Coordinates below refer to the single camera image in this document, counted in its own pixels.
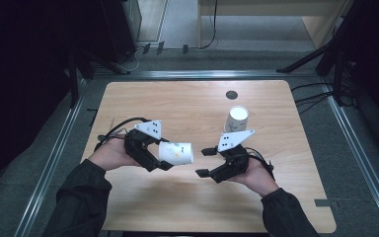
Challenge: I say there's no light wooden furniture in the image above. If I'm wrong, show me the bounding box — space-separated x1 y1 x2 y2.
196 0 355 50

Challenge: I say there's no grey tape piece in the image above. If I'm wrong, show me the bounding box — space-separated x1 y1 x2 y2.
314 197 341 210

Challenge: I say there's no black computer tower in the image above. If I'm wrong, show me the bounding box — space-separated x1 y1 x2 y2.
100 0 143 65

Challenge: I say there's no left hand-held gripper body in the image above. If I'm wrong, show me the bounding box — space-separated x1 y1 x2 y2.
123 119 163 173

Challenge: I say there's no white printed paper cup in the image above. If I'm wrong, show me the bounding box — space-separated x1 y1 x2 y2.
158 141 194 167
224 105 250 133

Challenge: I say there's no black floor cable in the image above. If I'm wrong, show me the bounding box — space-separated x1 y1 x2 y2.
290 81 334 94
294 91 335 116

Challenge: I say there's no black hanging cable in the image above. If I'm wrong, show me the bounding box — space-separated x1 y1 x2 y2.
199 0 219 50

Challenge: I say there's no white floor cable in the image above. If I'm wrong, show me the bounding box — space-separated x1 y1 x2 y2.
115 45 145 74

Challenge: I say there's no person's left hand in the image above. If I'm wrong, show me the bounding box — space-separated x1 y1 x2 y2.
88 136 139 172

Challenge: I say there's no black metal stand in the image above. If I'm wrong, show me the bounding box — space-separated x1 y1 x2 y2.
66 45 131 110

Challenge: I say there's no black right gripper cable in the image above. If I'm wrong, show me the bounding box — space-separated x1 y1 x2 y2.
245 146 275 181

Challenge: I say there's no metal floor rail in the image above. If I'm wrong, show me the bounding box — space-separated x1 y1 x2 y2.
92 69 320 81
13 78 89 237
320 82 379 237

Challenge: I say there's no person's right hand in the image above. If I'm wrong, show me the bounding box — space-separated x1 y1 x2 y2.
231 157 280 198

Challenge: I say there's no black tripod stand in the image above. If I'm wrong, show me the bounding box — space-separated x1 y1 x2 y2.
275 0 379 107

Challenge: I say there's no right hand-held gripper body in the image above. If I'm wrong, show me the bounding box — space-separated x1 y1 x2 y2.
209 128 257 185

